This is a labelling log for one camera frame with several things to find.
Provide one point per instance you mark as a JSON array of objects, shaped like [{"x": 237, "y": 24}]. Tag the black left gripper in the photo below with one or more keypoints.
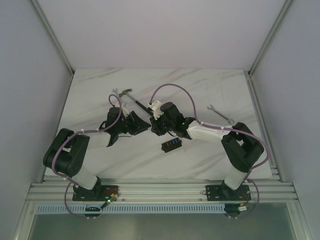
[{"x": 133, "y": 122}]

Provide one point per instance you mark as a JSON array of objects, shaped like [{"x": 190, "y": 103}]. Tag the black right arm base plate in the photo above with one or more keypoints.
[{"x": 223, "y": 193}]

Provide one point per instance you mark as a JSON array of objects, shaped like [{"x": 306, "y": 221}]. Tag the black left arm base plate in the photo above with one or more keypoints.
[{"x": 97, "y": 194}]

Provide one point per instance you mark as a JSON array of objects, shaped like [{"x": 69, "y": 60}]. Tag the silver wrench left side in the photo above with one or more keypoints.
[{"x": 121, "y": 102}]

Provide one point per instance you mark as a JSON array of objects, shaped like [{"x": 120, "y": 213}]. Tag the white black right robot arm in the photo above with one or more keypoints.
[{"x": 242, "y": 148}]

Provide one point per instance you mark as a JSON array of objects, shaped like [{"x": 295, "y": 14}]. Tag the black handle claw hammer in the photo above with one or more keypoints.
[{"x": 127, "y": 93}]

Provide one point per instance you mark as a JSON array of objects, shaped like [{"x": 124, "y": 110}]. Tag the black fuse box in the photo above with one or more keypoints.
[{"x": 171, "y": 145}]

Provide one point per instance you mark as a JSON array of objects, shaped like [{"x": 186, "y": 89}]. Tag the silver wrench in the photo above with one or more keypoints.
[
  {"x": 229, "y": 120},
  {"x": 121, "y": 102}
]

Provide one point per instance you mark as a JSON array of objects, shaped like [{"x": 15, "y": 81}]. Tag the aluminium mounting rail frame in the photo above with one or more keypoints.
[{"x": 137, "y": 164}]

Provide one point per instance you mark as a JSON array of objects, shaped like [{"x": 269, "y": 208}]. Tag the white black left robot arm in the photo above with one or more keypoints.
[{"x": 67, "y": 152}]

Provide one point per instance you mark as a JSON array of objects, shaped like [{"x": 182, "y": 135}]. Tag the white slotted cable duct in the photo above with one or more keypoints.
[{"x": 133, "y": 208}]

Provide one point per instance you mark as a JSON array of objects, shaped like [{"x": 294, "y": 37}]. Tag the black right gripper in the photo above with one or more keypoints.
[{"x": 155, "y": 128}]

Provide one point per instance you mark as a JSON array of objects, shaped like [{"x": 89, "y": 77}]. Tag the silver wrench right side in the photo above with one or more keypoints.
[{"x": 229, "y": 120}]

